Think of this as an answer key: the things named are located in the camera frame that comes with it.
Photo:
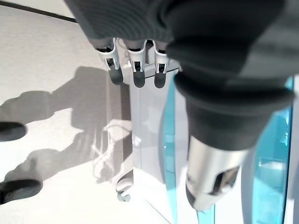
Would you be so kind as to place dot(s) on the white medical cart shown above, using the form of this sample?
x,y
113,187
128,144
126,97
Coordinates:
x,y
149,128

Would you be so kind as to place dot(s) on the white cart caster wheel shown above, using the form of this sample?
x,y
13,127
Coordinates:
x,y
123,186

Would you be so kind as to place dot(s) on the grey robot leg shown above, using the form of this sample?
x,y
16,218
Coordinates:
x,y
11,131
18,191

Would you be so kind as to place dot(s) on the grey left robot leg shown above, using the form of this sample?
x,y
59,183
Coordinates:
x,y
11,131

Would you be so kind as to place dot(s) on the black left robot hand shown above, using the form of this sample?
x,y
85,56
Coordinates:
x,y
210,46

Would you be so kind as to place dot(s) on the grey right robot leg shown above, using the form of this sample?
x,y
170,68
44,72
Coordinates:
x,y
18,191

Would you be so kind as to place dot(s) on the blue fronted cart drawer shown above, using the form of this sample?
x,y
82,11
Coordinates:
x,y
273,175
169,151

